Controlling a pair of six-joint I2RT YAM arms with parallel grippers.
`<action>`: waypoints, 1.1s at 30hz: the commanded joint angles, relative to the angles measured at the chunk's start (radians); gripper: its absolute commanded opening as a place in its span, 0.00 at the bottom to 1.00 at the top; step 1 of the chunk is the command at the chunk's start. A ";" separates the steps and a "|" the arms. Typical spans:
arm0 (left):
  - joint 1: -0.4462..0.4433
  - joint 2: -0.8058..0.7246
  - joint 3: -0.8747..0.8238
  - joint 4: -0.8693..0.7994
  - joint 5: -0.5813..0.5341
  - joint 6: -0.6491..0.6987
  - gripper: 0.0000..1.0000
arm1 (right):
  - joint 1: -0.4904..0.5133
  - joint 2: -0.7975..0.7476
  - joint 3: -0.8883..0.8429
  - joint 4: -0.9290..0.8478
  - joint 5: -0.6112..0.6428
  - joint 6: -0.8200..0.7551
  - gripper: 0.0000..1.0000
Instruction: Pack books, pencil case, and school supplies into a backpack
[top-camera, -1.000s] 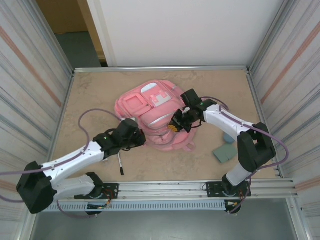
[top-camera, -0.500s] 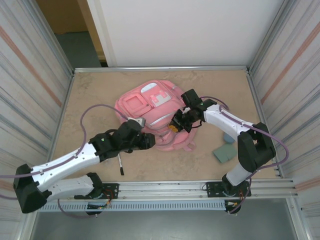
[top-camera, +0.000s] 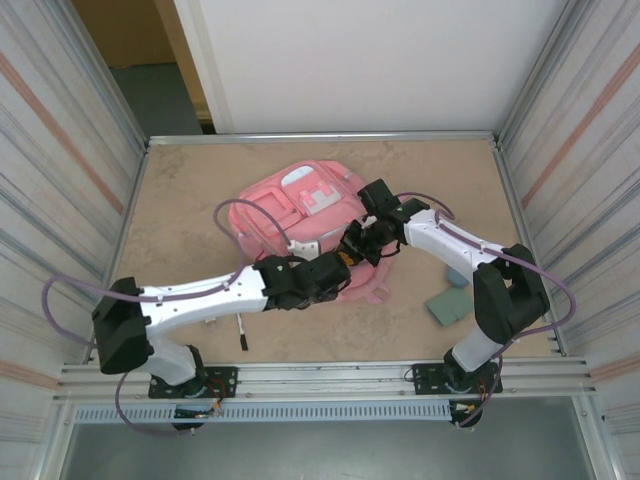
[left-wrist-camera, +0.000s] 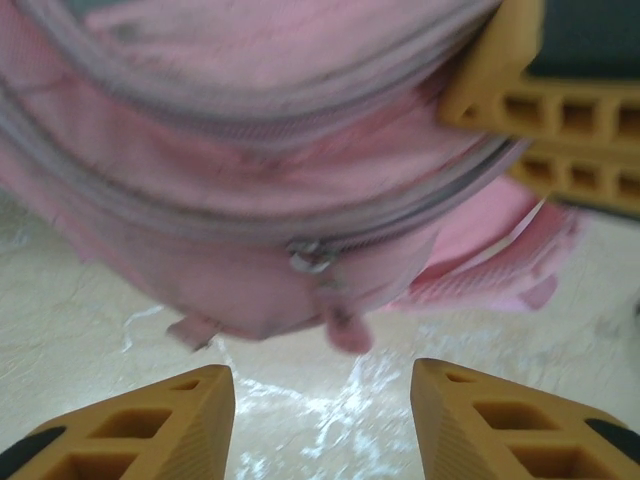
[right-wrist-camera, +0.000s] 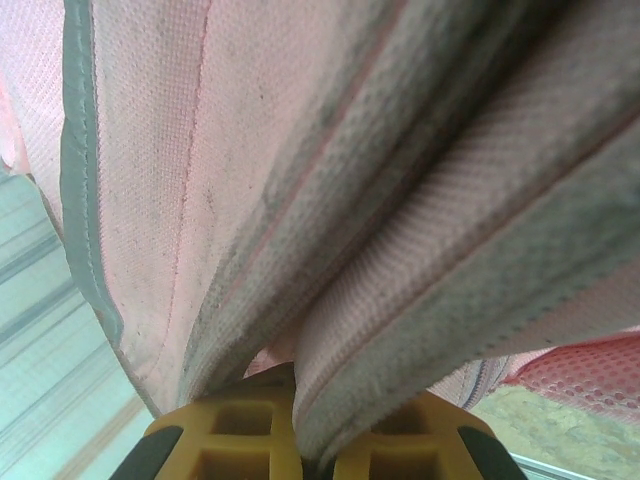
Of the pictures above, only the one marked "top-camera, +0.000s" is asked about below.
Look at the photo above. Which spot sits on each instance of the black and white marker pen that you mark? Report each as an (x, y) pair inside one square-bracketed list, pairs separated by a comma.
[(243, 335)]

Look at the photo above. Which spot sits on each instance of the left arm base wiring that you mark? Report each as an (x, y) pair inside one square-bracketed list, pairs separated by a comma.
[(200, 414)]

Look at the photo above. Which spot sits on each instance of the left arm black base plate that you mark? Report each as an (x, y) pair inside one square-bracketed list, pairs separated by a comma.
[(225, 380)]

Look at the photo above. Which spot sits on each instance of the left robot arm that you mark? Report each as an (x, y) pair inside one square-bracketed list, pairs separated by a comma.
[(200, 300)]

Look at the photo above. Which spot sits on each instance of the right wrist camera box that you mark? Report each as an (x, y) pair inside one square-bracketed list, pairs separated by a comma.
[(371, 220)]

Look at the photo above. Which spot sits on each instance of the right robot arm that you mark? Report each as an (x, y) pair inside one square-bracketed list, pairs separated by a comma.
[(450, 240)]

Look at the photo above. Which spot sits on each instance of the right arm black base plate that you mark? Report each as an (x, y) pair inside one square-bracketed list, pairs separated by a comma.
[(425, 377)]

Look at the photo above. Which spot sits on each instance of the right arm base wiring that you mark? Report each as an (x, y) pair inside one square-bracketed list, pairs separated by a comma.
[(467, 412)]

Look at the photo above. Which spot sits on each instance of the wide aluminium mounting rail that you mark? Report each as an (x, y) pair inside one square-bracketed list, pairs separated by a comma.
[(325, 375)]

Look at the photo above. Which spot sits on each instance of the pink school backpack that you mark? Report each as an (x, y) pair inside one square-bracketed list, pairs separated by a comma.
[(300, 210)]

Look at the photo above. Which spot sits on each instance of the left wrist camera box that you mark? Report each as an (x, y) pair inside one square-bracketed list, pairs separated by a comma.
[(305, 247)]

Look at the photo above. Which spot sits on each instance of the long thin aluminium table rail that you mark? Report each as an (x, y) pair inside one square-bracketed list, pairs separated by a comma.
[(350, 135)]

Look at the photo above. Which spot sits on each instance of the brown wooden door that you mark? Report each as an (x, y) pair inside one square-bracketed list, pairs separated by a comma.
[(191, 85)]

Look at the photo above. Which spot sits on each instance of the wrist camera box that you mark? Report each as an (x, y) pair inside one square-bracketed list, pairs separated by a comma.
[(371, 220), (305, 247)]

